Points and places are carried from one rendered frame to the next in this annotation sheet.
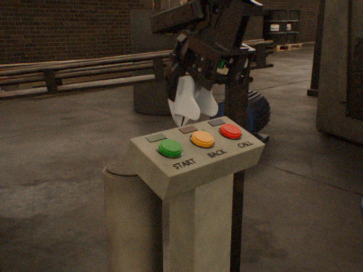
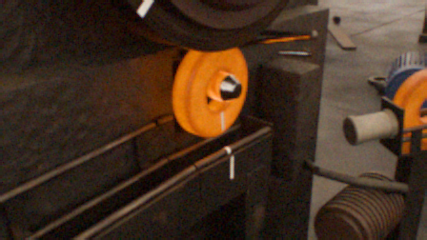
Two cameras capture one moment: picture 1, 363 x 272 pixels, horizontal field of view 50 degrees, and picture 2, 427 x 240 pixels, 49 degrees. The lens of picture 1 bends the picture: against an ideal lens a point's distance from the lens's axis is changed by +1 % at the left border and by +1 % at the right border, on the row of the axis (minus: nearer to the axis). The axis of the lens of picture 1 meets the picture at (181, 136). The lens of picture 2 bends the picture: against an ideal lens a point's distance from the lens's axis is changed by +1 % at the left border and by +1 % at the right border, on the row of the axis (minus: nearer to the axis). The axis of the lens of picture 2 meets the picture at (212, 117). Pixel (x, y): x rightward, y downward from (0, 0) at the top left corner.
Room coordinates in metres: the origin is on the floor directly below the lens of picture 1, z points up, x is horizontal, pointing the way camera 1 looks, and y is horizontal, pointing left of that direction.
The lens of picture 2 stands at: (0.05, 1.04, 1.05)
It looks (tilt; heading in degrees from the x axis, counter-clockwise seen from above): 23 degrees down; 354
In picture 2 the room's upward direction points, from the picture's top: straight up
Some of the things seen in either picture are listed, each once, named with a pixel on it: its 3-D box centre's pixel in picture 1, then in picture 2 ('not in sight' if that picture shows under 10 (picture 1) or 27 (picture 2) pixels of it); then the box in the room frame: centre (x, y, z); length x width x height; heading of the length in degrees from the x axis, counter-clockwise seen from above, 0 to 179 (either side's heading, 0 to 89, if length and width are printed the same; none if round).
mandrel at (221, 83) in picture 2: not in sight; (196, 79); (0.77, 0.99, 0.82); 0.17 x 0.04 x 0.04; 42
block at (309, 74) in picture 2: not in sight; (285, 119); (0.91, 0.80, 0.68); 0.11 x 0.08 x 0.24; 42
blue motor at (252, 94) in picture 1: (244, 117); (413, 82); (2.56, -0.43, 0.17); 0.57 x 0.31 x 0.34; 152
